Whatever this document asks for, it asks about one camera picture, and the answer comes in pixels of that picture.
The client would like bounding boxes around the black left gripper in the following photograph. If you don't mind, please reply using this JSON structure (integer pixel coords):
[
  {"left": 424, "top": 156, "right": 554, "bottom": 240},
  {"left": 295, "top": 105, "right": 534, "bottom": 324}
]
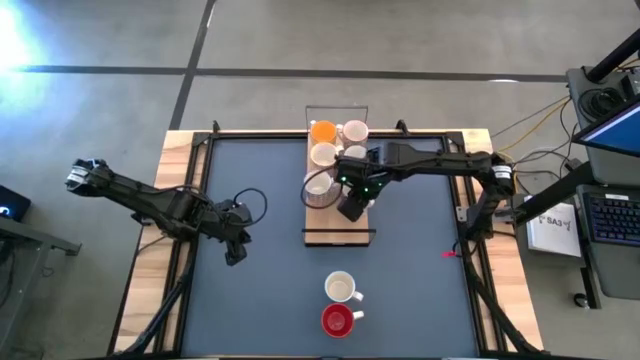
[{"left": 213, "top": 211, "right": 254, "bottom": 267}]

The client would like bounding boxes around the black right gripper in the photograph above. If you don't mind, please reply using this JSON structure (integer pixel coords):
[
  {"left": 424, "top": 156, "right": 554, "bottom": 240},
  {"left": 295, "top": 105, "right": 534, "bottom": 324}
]
[{"left": 336, "top": 167, "right": 389, "bottom": 224}]

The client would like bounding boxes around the red diamond pattern mug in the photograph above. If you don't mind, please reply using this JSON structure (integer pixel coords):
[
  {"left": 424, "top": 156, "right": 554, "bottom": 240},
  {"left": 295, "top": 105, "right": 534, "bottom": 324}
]
[{"left": 303, "top": 171, "right": 342, "bottom": 209}]

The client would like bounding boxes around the pink spiral pattern mug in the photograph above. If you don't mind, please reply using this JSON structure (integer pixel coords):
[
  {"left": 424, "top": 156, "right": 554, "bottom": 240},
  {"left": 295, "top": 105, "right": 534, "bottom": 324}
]
[{"left": 309, "top": 142, "right": 341, "bottom": 170}]

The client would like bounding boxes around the pink zigzag pattern mug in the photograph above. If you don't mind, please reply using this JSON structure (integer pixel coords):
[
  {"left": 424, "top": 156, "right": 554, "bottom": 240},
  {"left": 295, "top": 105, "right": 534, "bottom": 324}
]
[{"left": 341, "top": 119, "right": 370, "bottom": 149}]

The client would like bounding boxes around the teal geometric pattern mug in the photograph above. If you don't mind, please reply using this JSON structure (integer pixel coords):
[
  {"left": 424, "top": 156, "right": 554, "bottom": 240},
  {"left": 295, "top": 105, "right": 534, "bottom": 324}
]
[{"left": 324, "top": 270, "right": 365, "bottom": 304}]

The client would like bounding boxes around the yellow mug orange inside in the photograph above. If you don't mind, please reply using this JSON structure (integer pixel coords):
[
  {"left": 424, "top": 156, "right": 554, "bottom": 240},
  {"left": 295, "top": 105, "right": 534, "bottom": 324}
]
[{"left": 308, "top": 119, "right": 344, "bottom": 146}]

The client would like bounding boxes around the red mug white handle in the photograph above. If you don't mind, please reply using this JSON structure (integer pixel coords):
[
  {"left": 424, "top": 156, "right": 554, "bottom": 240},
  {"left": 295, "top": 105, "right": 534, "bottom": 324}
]
[{"left": 320, "top": 302, "right": 365, "bottom": 339}]

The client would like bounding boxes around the wooden shelf board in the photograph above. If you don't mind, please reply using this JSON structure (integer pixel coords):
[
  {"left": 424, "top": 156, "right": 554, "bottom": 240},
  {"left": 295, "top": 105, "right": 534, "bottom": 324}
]
[{"left": 304, "top": 132, "right": 370, "bottom": 246}]

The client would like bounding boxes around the blue-grey table mat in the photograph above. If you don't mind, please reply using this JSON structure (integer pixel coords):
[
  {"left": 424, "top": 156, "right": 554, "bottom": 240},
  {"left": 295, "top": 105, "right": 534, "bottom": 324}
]
[{"left": 180, "top": 137, "right": 482, "bottom": 358}]

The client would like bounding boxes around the black cart support beam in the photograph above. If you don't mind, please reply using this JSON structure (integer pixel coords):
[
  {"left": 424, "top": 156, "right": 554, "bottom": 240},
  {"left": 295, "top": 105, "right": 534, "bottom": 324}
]
[{"left": 509, "top": 160, "right": 596, "bottom": 227}]

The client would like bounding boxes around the white printed paper sheet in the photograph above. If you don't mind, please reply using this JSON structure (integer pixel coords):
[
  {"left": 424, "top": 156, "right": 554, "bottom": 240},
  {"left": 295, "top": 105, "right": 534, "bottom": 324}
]
[{"left": 525, "top": 199, "right": 584, "bottom": 259}]

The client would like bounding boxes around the black electronic device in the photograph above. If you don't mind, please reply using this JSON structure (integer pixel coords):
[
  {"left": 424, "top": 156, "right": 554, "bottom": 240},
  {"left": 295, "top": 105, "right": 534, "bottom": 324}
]
[{"left": 0, "top": 184, "right": 32, "bottom": 224}]

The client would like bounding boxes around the black backlit keyboard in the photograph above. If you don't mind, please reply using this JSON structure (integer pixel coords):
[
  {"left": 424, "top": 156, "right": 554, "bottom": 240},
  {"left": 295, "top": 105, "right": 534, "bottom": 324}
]
[{"left": 582, "top": 192, "right": 640, "bottom": 249}]

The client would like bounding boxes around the grey equipment cart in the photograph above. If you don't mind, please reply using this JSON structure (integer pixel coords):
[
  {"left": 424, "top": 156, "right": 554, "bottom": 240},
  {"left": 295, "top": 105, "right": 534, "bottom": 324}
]
[{"left": 566, "top": 64, "right": 640, "bottom": 301}]

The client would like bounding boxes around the monitor with blue screen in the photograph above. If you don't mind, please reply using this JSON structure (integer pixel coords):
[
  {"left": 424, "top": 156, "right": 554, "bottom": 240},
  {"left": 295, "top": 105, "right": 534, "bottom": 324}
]
[{"left": 572, "top": 99, "right": 640, "bottom": 159}]

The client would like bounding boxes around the black vertical pole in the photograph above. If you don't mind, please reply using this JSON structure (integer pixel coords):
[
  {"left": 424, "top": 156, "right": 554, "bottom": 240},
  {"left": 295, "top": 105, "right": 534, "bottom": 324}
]
[{"left": 585, "top": 29, "right": 640, "bottom": 84}]

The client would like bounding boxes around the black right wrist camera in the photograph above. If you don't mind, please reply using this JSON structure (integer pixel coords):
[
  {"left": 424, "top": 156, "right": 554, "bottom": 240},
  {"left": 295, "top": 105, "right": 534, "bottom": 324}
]
[{"left": 334, "top": 155, "right": 357, "bottom": 184}]

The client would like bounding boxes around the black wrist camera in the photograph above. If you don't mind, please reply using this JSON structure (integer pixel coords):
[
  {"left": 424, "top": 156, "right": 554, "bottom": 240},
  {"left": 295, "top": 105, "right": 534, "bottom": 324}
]
[
  {"left": 334, "top": 155, "right": 357, "bottom": 184},
  {"left": 227, "top": 199, "right": 253, "bottom": 221}
]

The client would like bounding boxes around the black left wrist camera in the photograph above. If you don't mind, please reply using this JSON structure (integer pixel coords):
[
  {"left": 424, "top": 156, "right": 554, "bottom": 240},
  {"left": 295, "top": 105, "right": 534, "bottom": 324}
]
[{"left": 227, "top": 199, "right": 253, "bottom": 221}]

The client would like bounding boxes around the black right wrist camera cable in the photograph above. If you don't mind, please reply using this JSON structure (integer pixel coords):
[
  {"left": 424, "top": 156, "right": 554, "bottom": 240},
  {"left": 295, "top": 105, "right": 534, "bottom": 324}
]
[{"left": 299, "top": 167, "right": 346, "bottom": 211}]

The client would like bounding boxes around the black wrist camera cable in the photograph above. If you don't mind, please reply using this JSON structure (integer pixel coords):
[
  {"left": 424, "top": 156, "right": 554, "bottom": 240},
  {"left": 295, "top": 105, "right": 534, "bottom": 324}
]
[
  {"left": 231, "top": 187, "right": 269, "bottom": 228},
  {"left": 299, "top": 167, "right": 346, "bottom": 211}
]

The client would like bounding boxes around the black left wrist camera cable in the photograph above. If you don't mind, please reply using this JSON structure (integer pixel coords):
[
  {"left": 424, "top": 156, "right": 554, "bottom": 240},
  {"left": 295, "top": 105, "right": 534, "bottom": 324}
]
[{"left": 231, "top": 187, "right": 269, "bottom": 228}]

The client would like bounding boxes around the grey floor cable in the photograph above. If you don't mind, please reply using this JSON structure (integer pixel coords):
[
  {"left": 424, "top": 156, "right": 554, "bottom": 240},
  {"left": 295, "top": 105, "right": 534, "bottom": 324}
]
[{"left": 489, "top": 94, "right": 571, "bottom": 139}]

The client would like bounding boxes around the yellow floor cable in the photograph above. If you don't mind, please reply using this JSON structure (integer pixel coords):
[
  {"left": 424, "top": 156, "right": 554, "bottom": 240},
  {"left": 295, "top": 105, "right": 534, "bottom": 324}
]
[{"left": 494, "top": 99, "right": 571, "bottom": 194}]

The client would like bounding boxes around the coiled black cable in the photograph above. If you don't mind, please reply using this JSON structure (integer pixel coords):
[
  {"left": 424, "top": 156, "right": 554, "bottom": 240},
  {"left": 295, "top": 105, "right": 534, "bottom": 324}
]
[{"left": 578, "top": 87, "right": 626, "bottom": 119}]

